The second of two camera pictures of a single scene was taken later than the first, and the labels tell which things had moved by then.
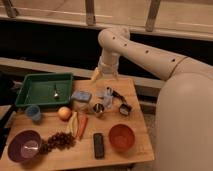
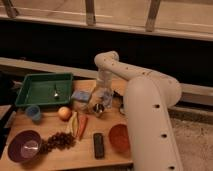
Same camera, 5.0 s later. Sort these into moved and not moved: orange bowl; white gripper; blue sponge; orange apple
Moved: white gripper
Not moved: blue sponge; orange apple; orange bowl
